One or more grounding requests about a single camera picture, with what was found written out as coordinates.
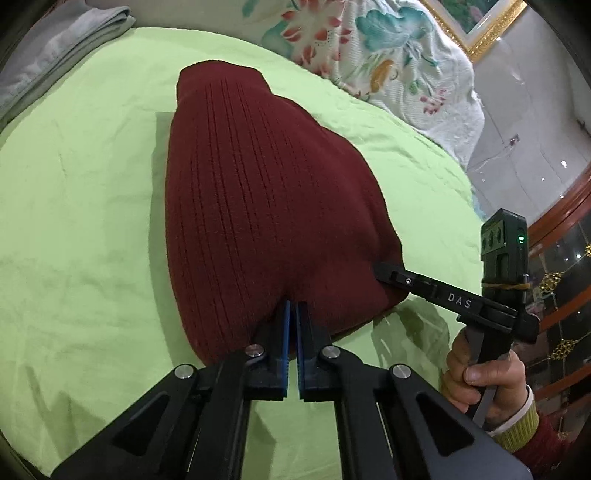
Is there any grey folded cloth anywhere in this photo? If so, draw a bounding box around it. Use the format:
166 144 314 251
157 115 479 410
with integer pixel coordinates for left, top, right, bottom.
0 7 137 123

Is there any person's right hand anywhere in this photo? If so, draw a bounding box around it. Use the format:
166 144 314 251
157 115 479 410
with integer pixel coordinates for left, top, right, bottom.
445 330 529 423

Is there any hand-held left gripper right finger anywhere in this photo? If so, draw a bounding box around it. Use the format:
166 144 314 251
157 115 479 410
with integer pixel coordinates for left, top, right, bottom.
295 301 532 480

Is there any person's right forearm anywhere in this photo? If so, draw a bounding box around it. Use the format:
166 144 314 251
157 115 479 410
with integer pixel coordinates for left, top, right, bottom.
485 385 583 480

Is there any light green bed sheet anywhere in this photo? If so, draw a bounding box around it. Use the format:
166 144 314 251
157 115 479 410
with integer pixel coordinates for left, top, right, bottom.
0 27 485 480

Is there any maroon knit sweater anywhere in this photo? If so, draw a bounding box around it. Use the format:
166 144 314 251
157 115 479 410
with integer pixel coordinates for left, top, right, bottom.
165 61 407 365

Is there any white floral quilt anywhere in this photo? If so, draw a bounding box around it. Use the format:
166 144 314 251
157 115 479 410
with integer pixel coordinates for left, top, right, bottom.
231 0 485 169

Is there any gold framed picture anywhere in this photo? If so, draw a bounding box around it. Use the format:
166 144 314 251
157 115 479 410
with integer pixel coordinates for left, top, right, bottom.
418 0 529 63

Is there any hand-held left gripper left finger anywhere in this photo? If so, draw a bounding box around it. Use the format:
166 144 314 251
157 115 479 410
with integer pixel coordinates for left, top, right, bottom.
48 300 293 480

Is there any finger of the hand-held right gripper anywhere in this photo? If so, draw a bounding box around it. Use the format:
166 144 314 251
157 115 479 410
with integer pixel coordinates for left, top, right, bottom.
373 261 439 303

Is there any wooden glass cabinet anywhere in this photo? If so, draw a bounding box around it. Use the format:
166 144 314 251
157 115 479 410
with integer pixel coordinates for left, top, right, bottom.
524 166 591 444

